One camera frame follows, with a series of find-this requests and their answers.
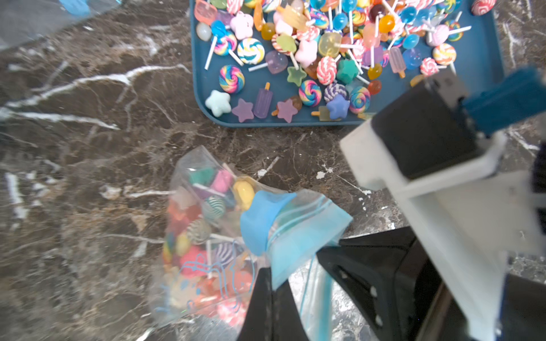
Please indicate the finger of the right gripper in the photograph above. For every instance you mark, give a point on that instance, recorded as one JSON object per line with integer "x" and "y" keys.
{"x": 367, "y": 268}

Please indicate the teal rectangular tray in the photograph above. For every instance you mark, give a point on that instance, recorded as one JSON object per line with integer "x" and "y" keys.
{"x": 479, "y": 64}

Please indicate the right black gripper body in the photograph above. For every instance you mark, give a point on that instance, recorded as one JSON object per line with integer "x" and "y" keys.
{"x": 438, "y": 317}

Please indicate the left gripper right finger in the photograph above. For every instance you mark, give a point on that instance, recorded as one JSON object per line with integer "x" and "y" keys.
{"x": 286, "y": 322}

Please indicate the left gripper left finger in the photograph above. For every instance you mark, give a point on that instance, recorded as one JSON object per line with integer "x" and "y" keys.
{"x": 258, "y": 323}

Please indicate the candy ziploc bag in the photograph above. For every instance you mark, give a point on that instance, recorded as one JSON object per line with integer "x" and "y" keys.
{"x": 23, "y": 21}
{"x": 222, "y": 229}

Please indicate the pile of loose candies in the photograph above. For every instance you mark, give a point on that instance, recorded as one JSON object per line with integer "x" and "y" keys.
{"x": 333, "y": 51}

